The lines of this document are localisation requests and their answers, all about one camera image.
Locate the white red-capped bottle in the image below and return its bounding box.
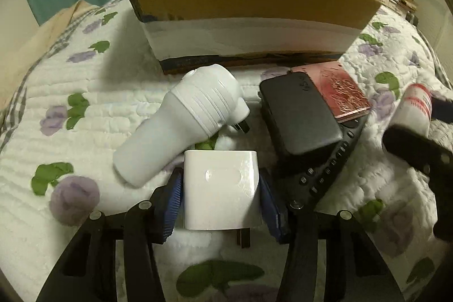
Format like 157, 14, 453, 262
389, 83, 432, 137

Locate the black remote control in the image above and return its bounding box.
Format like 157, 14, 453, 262
273, 114, 369, 209

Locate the pink patterned card case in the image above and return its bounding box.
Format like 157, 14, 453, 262
291, 61, 371, 123

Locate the white cube charger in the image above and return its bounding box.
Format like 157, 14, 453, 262
183, 149, 261, 248

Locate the white handheld device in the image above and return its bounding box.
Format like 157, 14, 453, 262
113, 64, 250, 188

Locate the white louvered wardrobe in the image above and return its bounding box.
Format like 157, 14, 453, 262
415, 0, 452, 81

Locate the floral quilted bedspread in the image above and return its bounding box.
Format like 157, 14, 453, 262
1, 0, 452, 301

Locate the beige pillow blanket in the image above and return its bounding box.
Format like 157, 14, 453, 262
0, 0, 97, 113

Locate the open cardboard box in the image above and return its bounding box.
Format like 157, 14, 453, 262
130, 0, 380, 74

